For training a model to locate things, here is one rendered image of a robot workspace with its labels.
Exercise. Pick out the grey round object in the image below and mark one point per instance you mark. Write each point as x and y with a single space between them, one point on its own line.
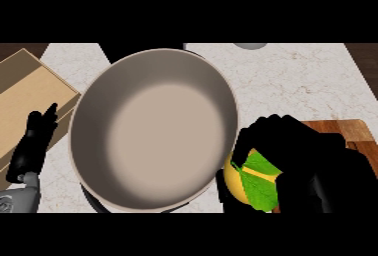
251 45

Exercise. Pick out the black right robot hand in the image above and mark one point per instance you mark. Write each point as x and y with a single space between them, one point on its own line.
315 166

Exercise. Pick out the yellow lemon with green leaves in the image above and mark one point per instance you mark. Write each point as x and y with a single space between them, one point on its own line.
236 188

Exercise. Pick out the large beige pot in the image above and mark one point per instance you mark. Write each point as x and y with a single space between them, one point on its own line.
162 133

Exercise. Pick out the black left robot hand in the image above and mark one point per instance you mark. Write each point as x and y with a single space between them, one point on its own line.
30 150

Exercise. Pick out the brown wooden cutting board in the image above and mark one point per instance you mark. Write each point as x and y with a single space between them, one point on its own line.
347 126

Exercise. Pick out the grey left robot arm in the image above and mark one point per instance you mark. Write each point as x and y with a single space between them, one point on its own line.
19 198

